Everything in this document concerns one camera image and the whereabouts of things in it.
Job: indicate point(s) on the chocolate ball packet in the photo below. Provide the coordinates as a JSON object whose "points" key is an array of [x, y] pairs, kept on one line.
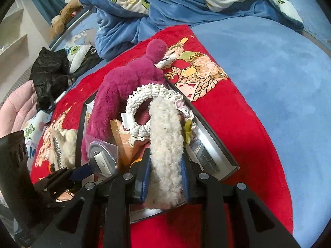
{"points": [[129, 149]]}

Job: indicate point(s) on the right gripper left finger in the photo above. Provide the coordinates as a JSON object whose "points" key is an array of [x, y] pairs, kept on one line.
{"points": [[99, 214]]}

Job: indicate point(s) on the white wall shelf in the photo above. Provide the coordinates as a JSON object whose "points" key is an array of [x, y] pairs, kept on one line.
{"points": [[14, 41]]}

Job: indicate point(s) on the cream fuzzy hair clip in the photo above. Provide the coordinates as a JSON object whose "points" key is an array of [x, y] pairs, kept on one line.
{"points": [[166, 150]]}

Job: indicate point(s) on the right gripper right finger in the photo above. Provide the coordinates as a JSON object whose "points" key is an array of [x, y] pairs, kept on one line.
{"points": [[232, 215]]}

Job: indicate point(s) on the beige fur hair claw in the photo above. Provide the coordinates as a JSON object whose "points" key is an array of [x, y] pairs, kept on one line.
{"points": [[63, 148]]}

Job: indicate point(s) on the magenta plush hair clip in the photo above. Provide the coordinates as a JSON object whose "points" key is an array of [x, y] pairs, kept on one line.
{"points": [[119, 83]]}

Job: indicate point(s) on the black puffy jacket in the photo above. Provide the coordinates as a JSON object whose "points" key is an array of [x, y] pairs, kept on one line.
{"points": [[49, 74]]}

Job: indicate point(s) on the small monster print pillow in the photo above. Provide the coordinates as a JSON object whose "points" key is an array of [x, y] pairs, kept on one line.
{"points": [[76, 55]]}

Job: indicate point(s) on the pink quilted comforter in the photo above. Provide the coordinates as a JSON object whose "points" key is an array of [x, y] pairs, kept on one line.
{"points": [[19, 107]]}

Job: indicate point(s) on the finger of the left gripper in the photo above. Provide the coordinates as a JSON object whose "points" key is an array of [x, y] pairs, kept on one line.
{"points": [[82, 172]]}

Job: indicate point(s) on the silver coin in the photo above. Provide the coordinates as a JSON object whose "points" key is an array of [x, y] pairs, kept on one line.
{"points": [[102, 156]]}

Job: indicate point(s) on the blue monster print blanket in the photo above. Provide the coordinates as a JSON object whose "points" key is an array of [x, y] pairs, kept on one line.
{"points": [[125, 23]]}

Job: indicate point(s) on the black shallow box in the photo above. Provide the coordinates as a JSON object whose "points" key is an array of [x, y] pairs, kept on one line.
{"points": [[206, 148]]}

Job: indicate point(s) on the brown teddy bear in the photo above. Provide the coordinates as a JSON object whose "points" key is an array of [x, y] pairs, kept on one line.
{"points": [[60, 21]]}

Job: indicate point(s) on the white crochet scrunchie in box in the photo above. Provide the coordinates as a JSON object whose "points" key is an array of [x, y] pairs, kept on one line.
{"points": [[138, 103]]}

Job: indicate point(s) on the red plush blanket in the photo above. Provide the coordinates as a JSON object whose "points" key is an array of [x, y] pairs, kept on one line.
{"points": [[238, 127]]}

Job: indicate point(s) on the monster scream print pillow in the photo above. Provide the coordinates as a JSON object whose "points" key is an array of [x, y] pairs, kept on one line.
{"points": [[33, 131]]}

